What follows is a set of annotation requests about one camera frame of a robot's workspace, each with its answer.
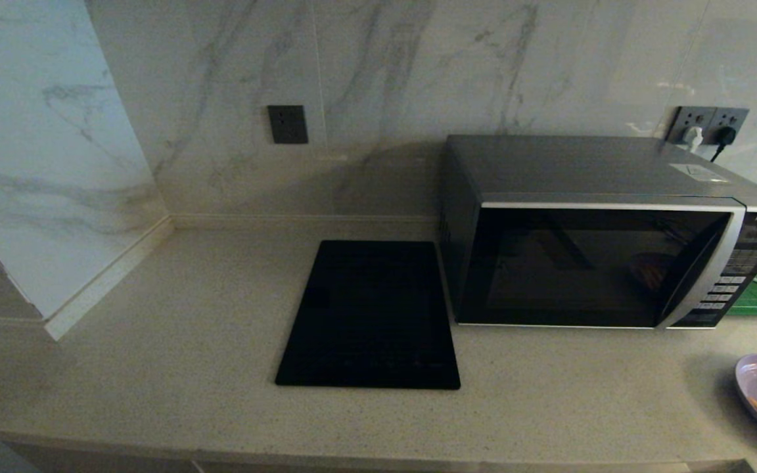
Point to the silver black microwave oven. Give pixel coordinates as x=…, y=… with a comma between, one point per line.
x=582, y=167

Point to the black induction cooktop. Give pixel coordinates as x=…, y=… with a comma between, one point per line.
x=368, y=315

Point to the white power plug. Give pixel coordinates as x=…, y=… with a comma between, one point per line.
x=693, y=137

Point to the black power plug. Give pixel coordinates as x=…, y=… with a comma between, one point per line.
x=725, y=135

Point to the dark single wall socket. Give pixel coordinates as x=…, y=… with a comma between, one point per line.
x=288, y=124

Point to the grey wall socket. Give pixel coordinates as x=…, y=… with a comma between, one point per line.
x=687, y=117
x=732, y=117

